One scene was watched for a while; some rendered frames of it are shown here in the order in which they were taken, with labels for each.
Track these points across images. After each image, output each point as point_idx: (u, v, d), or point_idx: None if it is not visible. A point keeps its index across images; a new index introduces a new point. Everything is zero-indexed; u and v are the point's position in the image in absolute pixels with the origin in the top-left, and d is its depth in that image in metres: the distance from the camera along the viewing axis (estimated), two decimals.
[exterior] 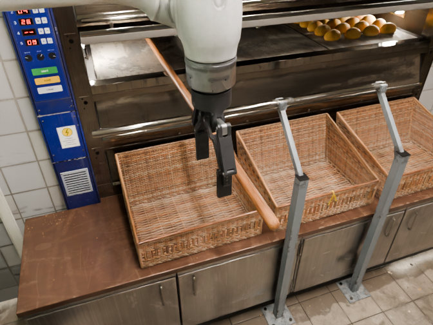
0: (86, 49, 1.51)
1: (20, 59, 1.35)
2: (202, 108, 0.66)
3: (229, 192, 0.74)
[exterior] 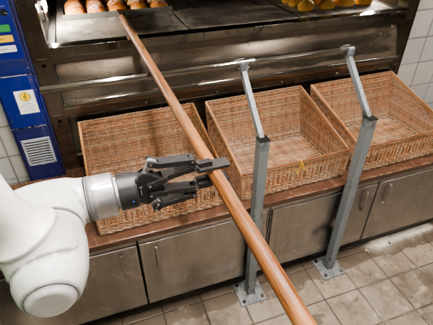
0: (43, 10, 1.47)
1: None
2: None
3: None
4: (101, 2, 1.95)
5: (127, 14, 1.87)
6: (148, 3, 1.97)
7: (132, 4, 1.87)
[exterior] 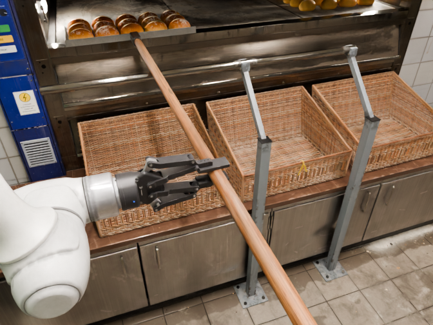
0: (43, 10, 1.46)
1: None
2: None
3: None
4: (111, 21, 1.64)
5: (142, 37, 1.56)
6: (167, 23, 1.66)
7: (149, 25, 1.56)
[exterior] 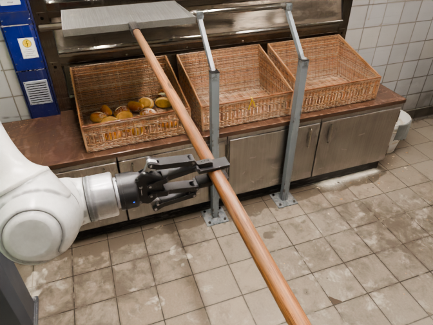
0: None
1: None
2: None
3: None
4: None
5: (142, 27, 1.53)
6: (159, 123, 2.00)
7: None
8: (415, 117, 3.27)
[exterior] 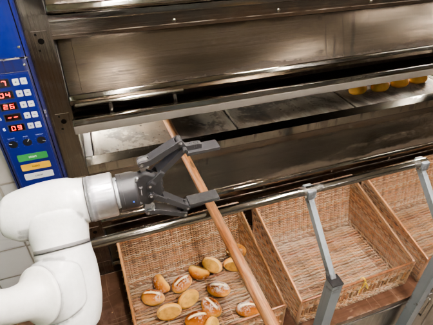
0: None
1: (4, 146, 1.14)
2: None
3: (215, 199, 0.82)
4: (192, 289, 1.54)
5: None
6: (238, 311, 1.47)
7: None
8: None
